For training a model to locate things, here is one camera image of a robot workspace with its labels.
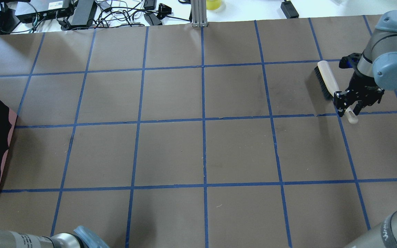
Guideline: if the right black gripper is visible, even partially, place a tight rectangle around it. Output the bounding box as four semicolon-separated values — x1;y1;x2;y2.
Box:
333;72;385;117

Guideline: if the beige hand brush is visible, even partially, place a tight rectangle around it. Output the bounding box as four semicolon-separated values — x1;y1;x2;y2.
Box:
314;61;359;124

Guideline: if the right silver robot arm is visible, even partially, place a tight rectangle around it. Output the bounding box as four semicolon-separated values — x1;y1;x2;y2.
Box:
333;10;397;248

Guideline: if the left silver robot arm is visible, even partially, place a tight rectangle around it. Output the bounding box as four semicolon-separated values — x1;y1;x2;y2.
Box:
0;226;109;248

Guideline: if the black power adapter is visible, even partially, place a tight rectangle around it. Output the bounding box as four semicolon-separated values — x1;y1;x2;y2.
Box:
280;0;299;19

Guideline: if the aluminium frame post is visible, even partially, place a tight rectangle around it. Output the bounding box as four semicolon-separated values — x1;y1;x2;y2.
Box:
191;0;208;27

